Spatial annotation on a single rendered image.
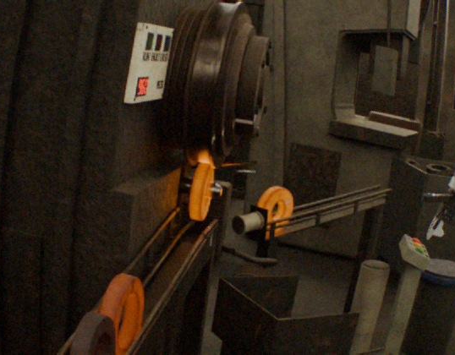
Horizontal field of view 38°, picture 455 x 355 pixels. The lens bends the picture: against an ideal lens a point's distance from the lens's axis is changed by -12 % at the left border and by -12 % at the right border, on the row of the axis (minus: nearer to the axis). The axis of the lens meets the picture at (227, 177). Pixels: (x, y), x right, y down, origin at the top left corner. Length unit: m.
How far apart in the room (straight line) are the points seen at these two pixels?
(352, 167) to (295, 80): 0.67
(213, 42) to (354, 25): 2.88
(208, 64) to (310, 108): 2.92
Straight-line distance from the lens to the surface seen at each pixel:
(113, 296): 1.27
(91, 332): 1.12
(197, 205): 1.93
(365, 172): 4.56
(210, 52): 1.75
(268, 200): 2.36
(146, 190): 1.63
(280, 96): 4.66
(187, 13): 1.89
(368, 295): 2.64
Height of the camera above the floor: 1.19
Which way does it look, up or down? 10 degrees down
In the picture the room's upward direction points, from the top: 8 degrees clockwise
